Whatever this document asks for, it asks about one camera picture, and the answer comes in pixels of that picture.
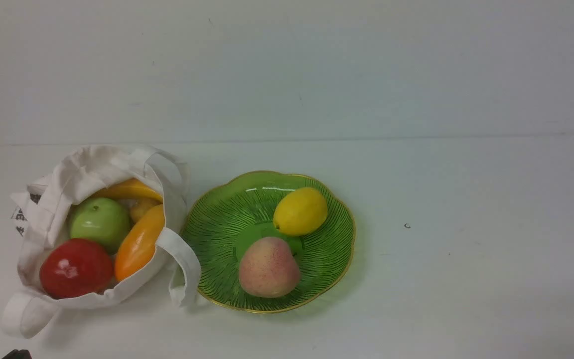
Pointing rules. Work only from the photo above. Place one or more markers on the red apple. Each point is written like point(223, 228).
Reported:
point(77, 267)

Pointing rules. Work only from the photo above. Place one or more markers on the small yellow fruit in bag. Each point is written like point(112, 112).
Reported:
point(141, 206)

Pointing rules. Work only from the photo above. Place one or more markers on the white cloth tote bag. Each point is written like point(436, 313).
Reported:
point(44, 207)

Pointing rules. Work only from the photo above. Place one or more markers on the yellow lemon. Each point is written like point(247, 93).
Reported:
point(300, 212)

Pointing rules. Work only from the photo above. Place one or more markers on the green ribbed glass plate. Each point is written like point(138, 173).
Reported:
point(226, 220)

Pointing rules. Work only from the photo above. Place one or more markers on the pink peach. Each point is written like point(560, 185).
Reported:
point(268, 269)

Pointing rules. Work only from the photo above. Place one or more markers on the orange mango back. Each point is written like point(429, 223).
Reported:
point(131, 188)

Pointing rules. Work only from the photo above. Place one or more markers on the orange mango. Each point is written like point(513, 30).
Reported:
point(138, 247)
point(131, 188)

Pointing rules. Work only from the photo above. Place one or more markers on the orange mango front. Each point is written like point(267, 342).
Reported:
point(138, 247)

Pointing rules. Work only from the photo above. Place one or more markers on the green apple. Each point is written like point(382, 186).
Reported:
point(100, 220)

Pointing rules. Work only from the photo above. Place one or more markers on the dark object at bottom edge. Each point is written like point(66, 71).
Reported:
point(18, 354)

